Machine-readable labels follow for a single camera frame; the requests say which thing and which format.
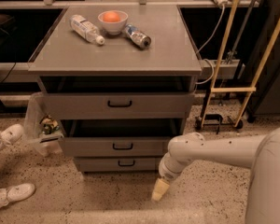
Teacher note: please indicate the silver blue drink can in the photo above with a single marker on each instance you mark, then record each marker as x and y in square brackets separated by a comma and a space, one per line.
[140, 39]

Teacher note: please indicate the grey drawer cabinet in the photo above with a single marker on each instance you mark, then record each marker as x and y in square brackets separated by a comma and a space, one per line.
[68, 64]

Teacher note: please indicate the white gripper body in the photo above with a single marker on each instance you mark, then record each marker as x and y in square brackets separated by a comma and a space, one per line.
[168, 173]

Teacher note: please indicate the white sneaker upper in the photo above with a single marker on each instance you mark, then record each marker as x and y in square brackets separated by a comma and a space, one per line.
[10, 136]

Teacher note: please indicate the clear plastic water bottle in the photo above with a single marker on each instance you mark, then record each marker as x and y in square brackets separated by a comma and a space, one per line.
[86, 30]

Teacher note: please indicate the white sneaker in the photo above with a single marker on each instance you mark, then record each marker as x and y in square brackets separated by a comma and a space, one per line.
[10, 136]
[17, 193]

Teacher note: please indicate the white ceramic bowl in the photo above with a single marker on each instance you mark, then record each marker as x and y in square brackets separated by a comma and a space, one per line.
[114, 28]

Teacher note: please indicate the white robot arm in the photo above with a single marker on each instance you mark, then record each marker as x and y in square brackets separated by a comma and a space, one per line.
[259, 153]

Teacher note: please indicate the grey bottom drawer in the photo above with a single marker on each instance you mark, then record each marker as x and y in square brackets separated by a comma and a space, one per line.
[86, 165]

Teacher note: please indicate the black bottom drawer handle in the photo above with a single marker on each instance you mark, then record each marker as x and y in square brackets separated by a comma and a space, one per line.
[128, 163]

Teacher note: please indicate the orange fruit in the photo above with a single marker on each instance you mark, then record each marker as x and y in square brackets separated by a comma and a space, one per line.
[111, 16]

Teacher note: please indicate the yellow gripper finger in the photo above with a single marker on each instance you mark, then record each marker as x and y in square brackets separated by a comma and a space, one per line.
[160, 188]

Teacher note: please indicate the clear plastic bin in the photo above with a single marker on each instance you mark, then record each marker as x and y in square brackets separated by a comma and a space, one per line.
[41, 130]

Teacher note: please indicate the grey top drawer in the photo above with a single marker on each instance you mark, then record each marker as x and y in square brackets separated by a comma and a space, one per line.
[118, 105]

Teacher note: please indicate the white sneaker lower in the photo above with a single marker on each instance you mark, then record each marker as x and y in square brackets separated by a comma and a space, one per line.
[17, 193]

